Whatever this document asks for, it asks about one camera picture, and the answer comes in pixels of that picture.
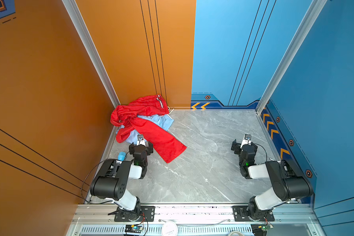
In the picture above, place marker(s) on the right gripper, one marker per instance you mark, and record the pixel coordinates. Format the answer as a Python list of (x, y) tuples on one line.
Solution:
[(245, 149)]

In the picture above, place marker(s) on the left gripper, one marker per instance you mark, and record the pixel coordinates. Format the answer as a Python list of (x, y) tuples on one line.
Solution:
[(140, 148)]

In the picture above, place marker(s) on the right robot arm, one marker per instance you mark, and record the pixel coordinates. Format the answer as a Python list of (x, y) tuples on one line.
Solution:
[(287, 180)]

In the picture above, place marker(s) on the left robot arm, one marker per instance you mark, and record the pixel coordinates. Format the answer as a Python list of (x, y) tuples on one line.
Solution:
[(110, 182)]

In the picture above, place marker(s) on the light blue cylinder tool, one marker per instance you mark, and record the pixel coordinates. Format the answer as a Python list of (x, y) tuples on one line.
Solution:
[(121, 156)]

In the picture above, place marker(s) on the red trousers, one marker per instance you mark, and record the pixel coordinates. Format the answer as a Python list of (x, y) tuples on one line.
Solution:
[(128, 116)]

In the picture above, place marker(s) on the light blue garment under trousers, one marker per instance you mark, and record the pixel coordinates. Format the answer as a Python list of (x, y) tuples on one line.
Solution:
[(164, 122)]

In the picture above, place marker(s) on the left circuit board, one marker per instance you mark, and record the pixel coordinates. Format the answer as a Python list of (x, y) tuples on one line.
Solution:
[(134, 230)]

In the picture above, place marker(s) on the circuit board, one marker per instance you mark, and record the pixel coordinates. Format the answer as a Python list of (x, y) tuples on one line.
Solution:
[(261, 230), (134, 230)]

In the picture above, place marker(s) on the right circuit board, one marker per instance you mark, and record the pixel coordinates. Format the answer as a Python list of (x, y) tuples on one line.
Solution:
[(261, 230)]

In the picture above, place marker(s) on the white round sticker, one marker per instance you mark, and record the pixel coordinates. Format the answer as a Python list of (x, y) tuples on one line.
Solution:
[(169, 228)]

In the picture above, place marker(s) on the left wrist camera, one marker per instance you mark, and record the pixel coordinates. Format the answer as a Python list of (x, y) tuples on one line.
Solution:
[(141, 140)]

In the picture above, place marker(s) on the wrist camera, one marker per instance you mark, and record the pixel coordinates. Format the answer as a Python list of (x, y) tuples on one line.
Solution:
[(246, 140), (141, 140)]

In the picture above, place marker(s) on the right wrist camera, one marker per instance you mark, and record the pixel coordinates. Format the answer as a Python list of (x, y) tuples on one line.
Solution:
[(246, 140)]

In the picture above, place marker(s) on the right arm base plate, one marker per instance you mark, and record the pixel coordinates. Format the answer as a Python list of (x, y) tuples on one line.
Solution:
[(243, 214)]

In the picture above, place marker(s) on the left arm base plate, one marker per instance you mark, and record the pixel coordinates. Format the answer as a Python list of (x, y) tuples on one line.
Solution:
[(146, 213)]

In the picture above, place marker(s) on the aluminium front rail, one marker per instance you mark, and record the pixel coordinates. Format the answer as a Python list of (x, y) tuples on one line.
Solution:
[(196, 219)]

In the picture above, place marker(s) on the left aluminium corner post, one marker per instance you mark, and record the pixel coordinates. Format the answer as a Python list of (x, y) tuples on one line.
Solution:
[(84, 34)]

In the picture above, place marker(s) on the aluminium corner post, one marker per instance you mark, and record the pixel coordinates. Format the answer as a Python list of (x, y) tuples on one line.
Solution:
[(84, 34), (300, 35)]

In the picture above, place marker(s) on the right aluminium corner post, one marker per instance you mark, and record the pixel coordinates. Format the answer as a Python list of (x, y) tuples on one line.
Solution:
[(300, 35)]

